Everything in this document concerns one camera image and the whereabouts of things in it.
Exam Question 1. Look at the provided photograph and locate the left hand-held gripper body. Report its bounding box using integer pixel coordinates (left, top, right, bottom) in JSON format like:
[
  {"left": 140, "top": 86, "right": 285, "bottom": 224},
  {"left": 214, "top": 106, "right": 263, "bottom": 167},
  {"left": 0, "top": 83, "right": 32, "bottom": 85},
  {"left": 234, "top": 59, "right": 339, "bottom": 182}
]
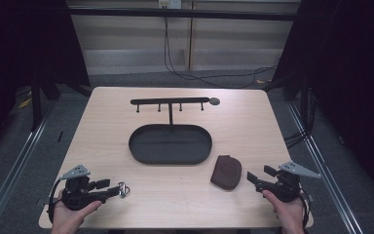
[{"left": 58, "top": 164, "right": 112, "bottom": 212}]

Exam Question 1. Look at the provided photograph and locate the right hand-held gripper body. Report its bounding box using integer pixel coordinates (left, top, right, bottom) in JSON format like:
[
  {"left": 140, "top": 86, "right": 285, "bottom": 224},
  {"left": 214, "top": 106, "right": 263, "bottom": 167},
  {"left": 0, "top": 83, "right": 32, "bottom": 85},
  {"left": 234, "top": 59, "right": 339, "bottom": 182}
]
[{"left": 254, "top": 161, "right": 322, "bottom": 203}]

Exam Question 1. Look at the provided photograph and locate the silver key with ring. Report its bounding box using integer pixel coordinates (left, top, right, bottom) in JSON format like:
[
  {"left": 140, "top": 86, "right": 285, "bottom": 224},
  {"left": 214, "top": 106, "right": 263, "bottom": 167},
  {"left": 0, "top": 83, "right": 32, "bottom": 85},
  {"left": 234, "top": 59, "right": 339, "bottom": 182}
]
[{"left": 117, "top": 181, "right": 131, "bottom": 199}]

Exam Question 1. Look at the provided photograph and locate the brown pouch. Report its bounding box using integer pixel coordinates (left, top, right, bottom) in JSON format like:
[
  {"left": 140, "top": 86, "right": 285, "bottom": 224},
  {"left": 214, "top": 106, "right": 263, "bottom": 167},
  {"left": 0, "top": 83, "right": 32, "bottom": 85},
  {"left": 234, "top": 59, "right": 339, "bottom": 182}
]
[{"left": 209, "top": 154, "right": 243, "bottom": 191}]

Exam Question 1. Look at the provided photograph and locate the black key rack with tray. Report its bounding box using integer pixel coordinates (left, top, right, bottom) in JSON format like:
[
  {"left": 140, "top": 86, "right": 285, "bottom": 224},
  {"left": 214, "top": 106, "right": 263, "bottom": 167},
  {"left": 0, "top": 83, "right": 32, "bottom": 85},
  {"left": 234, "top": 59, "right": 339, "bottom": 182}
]
[{"left": 128, "top": 97, "right": 221, "bottom": 166}]

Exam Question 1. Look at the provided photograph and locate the person's right hand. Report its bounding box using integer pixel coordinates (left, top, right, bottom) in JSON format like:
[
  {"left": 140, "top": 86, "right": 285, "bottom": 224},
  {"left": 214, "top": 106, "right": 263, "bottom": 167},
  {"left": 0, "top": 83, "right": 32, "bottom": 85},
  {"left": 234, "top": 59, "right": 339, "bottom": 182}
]
[{"left": 261, "top": 189, "right": 306, "bottom": 234}]

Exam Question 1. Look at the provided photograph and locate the person's left hand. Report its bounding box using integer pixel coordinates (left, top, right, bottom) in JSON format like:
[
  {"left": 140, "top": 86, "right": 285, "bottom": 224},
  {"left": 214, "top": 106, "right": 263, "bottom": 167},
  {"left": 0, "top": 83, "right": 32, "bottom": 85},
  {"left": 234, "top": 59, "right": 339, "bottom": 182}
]
[{"left": 51, "top": 189, "right": 103, "bottom": 234}]

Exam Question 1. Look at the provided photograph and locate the black stand leg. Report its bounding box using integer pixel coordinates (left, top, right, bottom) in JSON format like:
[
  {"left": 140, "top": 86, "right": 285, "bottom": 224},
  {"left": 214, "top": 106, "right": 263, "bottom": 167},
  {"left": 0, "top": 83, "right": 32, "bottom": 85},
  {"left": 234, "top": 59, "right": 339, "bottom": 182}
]
[
  {"left": 28, "top": 72, "right": 62, "bottom": 133},
  {"left": 262, "top": 72, "right": 310, "bottom": 133}
]

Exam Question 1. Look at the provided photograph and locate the yellow tape piece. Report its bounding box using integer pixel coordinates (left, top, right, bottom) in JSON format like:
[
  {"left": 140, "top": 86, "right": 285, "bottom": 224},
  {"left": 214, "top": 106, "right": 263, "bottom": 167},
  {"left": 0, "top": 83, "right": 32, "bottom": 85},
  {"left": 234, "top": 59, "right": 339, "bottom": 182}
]
[{"left": 17, "top": 97, "right": 33, "bottom": 109}]

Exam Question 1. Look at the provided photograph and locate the black curtain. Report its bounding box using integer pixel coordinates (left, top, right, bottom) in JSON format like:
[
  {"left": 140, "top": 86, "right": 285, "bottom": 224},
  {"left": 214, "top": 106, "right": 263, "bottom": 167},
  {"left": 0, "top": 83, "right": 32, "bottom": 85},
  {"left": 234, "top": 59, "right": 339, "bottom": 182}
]
[
  {"left": 272, "top": 0, "right": 374, "bottom": 204},
  {"left": 0, "top": 0, "right": 92, "bottom": 164}
]

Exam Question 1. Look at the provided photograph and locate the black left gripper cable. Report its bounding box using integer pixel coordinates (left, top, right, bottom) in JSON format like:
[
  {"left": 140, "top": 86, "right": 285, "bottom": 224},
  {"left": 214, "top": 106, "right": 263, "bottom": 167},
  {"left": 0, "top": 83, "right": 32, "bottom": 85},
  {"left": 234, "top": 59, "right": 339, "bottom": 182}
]
[{"left": 47, "top": 177, "right": 66, "bottom": 225}]

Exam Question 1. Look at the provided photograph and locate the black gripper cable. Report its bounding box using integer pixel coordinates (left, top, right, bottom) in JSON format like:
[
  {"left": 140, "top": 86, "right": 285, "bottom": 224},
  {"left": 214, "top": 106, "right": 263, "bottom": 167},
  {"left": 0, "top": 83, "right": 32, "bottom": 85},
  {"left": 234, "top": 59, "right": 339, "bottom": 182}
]
[
  {"left": 298, "top": 181, "right": 314, "bottom": 229},
  {"left": 47, "top": 177, "right": 66, "bottom": 225}
]

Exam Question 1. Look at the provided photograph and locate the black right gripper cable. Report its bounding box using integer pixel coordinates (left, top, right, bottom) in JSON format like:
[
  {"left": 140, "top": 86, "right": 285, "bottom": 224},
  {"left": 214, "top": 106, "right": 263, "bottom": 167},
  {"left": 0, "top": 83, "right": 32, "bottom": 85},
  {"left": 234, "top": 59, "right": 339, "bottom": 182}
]
[{"left": 298, "top": 181, "right": 314, "bottom": 229}]

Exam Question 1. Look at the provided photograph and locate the bundle of black floor cables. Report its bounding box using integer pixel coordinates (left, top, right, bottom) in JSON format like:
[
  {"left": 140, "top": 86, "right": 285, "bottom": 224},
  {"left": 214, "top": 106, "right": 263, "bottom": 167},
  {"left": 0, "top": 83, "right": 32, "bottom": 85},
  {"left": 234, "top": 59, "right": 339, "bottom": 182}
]
[{"left": 283, "top": 128, "right": 310, "bottom": 150}]

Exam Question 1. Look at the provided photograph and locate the metal floor rail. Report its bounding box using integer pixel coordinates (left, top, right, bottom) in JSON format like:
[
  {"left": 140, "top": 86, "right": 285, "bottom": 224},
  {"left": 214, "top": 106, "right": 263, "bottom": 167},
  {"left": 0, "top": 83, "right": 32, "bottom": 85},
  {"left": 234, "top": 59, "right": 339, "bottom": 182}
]
[
  {"left": 285, "top": 99, "right": 365, "bottom": 234},
  {"left": 0, "top": 105, "right": 58, "bottom": 234}
]

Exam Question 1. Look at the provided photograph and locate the black cable from wall socket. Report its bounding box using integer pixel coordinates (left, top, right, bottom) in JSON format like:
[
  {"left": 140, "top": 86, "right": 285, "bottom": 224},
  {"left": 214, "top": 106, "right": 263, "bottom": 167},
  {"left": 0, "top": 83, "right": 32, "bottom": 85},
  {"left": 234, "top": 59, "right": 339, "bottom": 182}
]
[{"left": 163, "top": 16, "right": 279, "bottom": 90}]

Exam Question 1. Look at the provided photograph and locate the black horizontal frame bar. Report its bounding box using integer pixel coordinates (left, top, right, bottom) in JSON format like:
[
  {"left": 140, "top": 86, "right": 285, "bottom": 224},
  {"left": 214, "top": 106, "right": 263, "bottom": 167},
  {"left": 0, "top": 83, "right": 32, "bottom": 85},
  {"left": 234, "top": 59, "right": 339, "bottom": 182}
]
[{"left": 67, "top": 7, "right": 302, "bottom": 22}]

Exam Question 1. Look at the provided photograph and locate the white wall socket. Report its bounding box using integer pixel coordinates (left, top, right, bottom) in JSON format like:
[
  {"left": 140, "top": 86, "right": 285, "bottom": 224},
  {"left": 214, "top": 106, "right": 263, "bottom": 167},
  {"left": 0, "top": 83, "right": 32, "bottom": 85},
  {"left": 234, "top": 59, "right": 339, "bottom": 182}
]
[{"left": 158, "top": 0, "right": 183, "bottom": 10}]

